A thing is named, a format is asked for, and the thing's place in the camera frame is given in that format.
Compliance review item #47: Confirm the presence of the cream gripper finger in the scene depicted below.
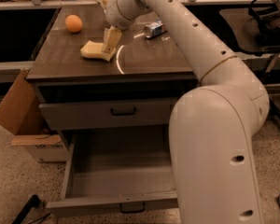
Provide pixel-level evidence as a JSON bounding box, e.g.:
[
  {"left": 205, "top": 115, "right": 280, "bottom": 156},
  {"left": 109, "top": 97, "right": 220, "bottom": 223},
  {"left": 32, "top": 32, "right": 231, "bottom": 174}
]
[
  {"left": 96, "top": 0, "right": 109, "bottom": 7},
  {"left": 102, "top": 26, "right": 122, "bottom": 54}
]

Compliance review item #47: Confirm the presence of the yellow sponge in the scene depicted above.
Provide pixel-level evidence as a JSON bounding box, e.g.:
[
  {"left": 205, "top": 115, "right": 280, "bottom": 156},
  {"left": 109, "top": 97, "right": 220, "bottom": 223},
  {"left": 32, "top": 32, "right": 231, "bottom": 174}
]
[{"left": 80, "top": 40, "right": 116, "bottom": 62}]

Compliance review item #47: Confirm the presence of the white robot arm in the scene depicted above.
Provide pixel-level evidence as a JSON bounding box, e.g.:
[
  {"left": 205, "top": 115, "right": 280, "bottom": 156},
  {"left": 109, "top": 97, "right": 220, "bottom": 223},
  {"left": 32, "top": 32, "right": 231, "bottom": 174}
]
[{"left": 99, "top": 0, "right": 269, "bottom": 224}]

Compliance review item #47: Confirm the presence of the grey drawer cabinet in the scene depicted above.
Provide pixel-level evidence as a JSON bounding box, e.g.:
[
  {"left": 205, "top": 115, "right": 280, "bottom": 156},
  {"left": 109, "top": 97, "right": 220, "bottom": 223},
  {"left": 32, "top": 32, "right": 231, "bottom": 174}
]
[{"left": 27, "top": 5, "right": 197, "bottom": 144}]

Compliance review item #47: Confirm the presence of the closed grey upper drawer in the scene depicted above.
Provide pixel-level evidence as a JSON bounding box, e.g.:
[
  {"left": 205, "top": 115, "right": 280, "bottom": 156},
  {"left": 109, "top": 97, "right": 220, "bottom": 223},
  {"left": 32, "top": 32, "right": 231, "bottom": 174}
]
[{"left": 39, "top": 98, "right": 176, "bottom": 131}]

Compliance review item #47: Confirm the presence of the open grey middle drawer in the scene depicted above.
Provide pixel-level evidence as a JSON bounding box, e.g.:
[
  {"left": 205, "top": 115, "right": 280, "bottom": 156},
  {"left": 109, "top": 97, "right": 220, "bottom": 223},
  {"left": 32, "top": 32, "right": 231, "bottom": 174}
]
[{"left": 47, "top": 125, "right": 177, "bottom": 217}]

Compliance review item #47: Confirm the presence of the orange fruit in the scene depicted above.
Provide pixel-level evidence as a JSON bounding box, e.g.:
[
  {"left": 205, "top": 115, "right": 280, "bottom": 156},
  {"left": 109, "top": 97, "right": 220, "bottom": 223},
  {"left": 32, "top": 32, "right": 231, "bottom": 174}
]
[{"left": 65, "top": 15, "right": 83, "bottom": 33}]

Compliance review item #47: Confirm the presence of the brown cardboard box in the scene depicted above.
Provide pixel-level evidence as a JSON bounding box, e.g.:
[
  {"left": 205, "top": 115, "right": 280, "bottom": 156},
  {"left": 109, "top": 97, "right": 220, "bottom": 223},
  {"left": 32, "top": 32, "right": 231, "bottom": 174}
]
[{"left": 0, "top": 70, "right": 69, "bottom": 161}]

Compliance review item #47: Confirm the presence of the black headset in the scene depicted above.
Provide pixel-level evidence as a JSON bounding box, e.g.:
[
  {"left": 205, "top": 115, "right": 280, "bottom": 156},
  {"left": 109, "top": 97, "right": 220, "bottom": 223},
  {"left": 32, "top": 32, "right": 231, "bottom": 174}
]
[{"left": 248, "top": 0, "right": 280, "bottom": 46}]

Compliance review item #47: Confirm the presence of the black folding table stand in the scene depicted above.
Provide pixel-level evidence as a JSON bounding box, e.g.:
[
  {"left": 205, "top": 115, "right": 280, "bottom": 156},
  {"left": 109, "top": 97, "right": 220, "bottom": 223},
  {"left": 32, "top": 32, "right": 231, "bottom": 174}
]
[{"left": 262, "top": 53, "right": 280, "bottom": 135}]

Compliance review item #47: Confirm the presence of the black floor stand leg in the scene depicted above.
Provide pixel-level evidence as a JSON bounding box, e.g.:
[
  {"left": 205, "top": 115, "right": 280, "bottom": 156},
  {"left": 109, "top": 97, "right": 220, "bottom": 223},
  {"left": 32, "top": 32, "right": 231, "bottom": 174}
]
[{"left": 12, "top": 194, "right": 50, "bottom": 224}]

